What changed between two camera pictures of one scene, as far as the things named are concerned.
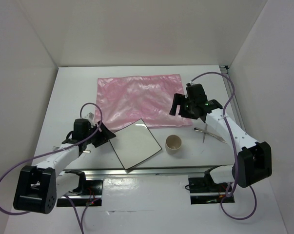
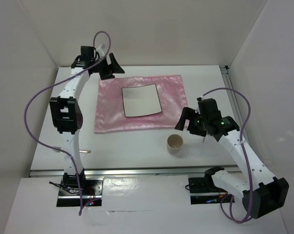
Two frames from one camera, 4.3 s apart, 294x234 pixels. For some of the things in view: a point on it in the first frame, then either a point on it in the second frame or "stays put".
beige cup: (173, 143) stays put
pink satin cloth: (121, 101) stays put
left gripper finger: (106, 132) -> (116, 68)
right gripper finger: (185, 113) -> (196, 129)
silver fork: (57, 148) stays put
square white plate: (134, 144) -> (141, 100)
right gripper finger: (178, 99) -> (186, 114)
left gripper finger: (98, 139) -> (105, 72)
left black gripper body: (88, 136) -> (96, 67)
